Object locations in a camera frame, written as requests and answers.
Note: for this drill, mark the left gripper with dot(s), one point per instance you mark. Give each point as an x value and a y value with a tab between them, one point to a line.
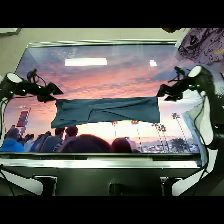
48	90

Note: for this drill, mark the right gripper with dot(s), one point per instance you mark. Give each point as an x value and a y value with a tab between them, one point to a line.
169	91

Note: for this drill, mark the blue-grey garment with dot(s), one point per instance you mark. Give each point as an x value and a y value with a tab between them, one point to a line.
106	111

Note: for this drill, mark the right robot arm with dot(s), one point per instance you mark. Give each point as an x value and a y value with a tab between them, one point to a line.
206	116

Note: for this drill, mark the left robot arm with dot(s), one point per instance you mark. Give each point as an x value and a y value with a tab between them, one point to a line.
13	85

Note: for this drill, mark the purple patterned garment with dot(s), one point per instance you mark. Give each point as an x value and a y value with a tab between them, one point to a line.
203	45

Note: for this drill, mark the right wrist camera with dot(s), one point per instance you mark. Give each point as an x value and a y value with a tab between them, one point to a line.
180	73

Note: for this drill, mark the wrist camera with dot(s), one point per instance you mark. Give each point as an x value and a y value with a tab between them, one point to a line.
180	73
32	76

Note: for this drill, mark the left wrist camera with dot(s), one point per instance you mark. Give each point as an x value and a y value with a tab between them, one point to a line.
32	76

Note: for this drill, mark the silver frame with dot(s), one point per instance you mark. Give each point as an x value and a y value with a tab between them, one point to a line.
100	163

